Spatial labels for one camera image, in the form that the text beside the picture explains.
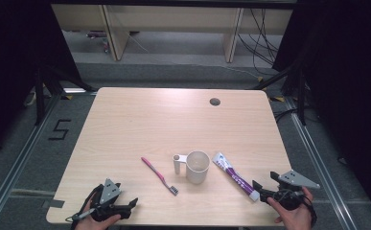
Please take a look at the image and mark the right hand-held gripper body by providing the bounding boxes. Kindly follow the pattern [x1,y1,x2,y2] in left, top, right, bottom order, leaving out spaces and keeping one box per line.
[260,170,321,212]

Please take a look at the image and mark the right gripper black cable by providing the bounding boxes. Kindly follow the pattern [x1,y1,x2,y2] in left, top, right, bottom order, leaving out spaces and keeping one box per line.
[302,191,318,228]

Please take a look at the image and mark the beige wooden shelf unit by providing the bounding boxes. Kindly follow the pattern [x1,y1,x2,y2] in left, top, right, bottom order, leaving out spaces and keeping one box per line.
[51,3,294,63]

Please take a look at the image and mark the white cable coil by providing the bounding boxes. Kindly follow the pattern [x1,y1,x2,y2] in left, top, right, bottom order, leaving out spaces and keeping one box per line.
[23,90,37,107]

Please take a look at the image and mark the white purple toothpaste tube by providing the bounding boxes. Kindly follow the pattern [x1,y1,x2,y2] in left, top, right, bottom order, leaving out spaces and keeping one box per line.
[212,151,260,202]

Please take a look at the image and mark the black hanging cables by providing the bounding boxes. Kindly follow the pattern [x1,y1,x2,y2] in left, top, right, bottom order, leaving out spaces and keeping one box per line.
[237,9,280,76]

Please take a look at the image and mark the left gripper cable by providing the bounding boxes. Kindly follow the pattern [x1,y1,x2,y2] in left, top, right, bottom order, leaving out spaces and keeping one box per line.
[65,184,105,224]

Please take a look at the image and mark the black floor cable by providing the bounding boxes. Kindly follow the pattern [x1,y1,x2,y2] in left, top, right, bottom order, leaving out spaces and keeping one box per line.
[273,108,299,124]

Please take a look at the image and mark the grey tape piece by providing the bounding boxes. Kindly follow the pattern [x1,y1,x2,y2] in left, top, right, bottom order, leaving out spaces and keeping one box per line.
[42,199,65,209]

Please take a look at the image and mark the small clutter under shelf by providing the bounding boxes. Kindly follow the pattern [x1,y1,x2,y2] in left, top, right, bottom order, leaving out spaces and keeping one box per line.
[85,30,110,54]

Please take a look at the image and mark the black tape floor number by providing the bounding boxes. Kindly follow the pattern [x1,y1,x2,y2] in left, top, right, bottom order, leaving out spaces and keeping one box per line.
[48,119,72,141]

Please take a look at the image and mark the person's left hand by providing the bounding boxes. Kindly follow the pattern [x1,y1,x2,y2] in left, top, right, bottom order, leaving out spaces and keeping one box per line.
[74,214,123,230]

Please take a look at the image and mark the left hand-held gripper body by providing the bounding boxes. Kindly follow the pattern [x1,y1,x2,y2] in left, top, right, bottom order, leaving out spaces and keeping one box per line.
[88,177,133,223]

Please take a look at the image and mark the aluminium floor rail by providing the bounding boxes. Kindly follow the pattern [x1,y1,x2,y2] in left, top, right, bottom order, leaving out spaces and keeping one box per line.
[0,92,62,230]
[285,97,357,230]

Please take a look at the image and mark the black metal stand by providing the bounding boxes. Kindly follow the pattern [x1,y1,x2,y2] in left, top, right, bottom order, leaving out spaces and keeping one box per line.
[34,63,98,126]
[249,60,309,127]

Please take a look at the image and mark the white cup with tube handle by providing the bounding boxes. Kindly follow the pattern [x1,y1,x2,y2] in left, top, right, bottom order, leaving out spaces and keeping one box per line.
[172,149,211,185]

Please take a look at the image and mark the person's right hand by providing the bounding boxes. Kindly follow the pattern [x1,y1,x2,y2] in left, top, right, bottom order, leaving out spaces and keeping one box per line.
[267,186,315,230]

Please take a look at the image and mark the pink toothbrush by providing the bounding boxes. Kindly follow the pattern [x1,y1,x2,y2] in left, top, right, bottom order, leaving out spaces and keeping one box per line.
[140,156,179,196]

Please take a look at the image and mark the black curtain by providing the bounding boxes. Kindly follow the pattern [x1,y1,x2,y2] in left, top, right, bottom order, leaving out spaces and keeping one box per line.
[0,0,83,161]
[272,0,371,219]

